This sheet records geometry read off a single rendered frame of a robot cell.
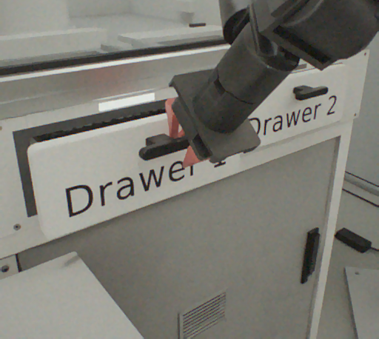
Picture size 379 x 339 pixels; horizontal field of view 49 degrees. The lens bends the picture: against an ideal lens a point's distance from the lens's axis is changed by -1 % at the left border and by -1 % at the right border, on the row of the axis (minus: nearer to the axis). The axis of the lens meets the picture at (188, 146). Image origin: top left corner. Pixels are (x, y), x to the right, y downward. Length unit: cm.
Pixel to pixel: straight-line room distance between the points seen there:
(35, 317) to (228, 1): 38
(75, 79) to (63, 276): 23
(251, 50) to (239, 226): 50
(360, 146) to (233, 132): 198
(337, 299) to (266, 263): 77
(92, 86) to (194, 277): 42
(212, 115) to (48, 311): 27
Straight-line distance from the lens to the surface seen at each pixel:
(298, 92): 70
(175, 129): 49
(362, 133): 237
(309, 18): 32
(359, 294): 167
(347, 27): 35
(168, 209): 67
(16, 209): 54
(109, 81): 54
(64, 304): 50
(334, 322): 160
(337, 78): 83
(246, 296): 95
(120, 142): 49
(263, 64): 36
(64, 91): 51
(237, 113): 40
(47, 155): 46
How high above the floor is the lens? 110
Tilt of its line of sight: 23 degrees down
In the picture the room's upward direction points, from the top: straight up
